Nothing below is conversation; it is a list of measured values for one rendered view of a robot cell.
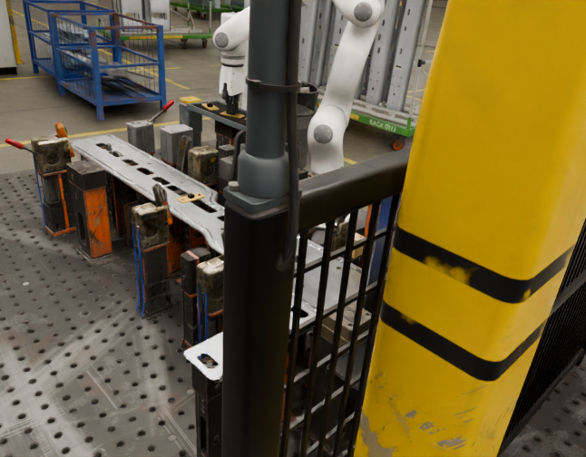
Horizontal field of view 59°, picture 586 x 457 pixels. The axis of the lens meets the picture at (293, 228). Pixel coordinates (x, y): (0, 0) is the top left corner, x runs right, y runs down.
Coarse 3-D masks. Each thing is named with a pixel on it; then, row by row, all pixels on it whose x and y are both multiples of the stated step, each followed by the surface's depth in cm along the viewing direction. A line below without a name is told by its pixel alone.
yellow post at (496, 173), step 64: (448, 0) 31; (512, 0) 27; (576, 0) 25; (448, 64) 31; (512, 64) 28; (576, 64) 26; (448, 128) 32; (512, 128) 29; (576, 128) 27; (448, 192) 33; (512, 192) 30; (576, 192) 31; (448, 256) 34; (512, 256) 31; (384, 320) 40; (448, 320) 36; (512, 320) 33; (384, 384) 42; (448, 384) 37; (512, 384) 40; (384, 448) 44; (448, 448) 39
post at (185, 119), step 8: (184, 104) 201; (184, 112) 202; (192, 112) 202; (184, 120) 204; (192, 120) 203; (200, 120) 206; (192, 128) 204; (200, 128) 207; (200, 136) 210; (200, 144) 211
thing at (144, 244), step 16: (144, 208) 140; (160, 208) 141; (144, 224) 140; (160, 224) 143; (144, 240) 142; (160, 240) 145; (144, 256) 145; (160, 256) 148; (144, 272) 148; (160, 272) 150; (144, 288) 150; (160, 288) 152; (144, 304) 153; (160, 304) 154
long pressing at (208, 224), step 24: (72, 144) 194; (96, 144) 196; (120, 144) 197; (120, 168) 176; (144, 168) 178; (168, 168) 179; (144, 192) 160; (168, 192) 161; (192, 192) 162; (216, 192) 163; (192, 216) 148; (216, 216) 149; (216, 240) 136; (336, 264) 130; (312, 288) 119; (336, 288) 120
